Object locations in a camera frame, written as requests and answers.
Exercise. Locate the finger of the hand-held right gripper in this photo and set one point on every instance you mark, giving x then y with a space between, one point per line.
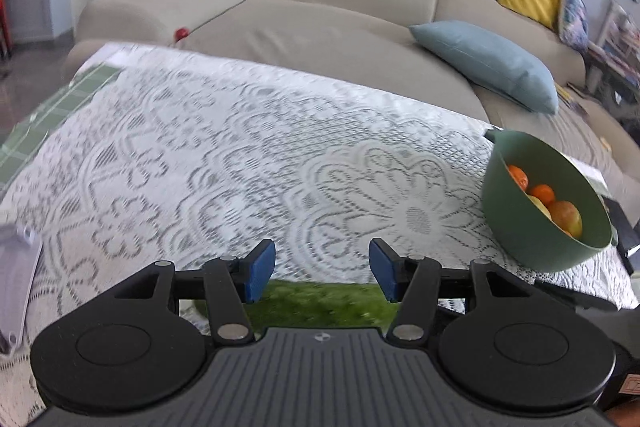
575 297

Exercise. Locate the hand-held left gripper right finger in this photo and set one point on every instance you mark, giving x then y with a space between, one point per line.
385 269

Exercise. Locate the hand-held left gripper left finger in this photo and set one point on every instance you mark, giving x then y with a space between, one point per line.
260 272

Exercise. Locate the green cucumber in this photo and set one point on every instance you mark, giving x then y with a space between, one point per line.
320 307

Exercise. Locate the yellow-red apple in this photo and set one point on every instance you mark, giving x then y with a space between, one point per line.
566 217

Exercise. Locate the green bowl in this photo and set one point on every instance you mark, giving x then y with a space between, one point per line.
515 232

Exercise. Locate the large yellow-green pear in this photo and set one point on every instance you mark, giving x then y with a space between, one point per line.
537 206

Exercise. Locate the orange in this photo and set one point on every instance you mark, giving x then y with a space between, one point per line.
543 194
519 178

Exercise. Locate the black notebook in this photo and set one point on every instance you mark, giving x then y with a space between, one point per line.
622 227

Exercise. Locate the white lace tablecloth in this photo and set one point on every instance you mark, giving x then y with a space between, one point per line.
200 157

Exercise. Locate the loose booklets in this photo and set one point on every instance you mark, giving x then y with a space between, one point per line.
572 99

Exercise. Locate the light blue pillow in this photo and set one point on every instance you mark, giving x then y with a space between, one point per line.
490 62

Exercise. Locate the beige sofa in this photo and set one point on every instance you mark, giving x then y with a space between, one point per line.
300 32

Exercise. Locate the cluttered side shelf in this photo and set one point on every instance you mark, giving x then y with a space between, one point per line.
620 52

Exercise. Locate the small red ball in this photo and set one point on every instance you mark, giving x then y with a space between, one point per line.
181 34

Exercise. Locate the green grid mat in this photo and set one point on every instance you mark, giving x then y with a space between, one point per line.
65 102

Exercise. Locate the blue patterned cushion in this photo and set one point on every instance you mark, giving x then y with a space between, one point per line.
572 17

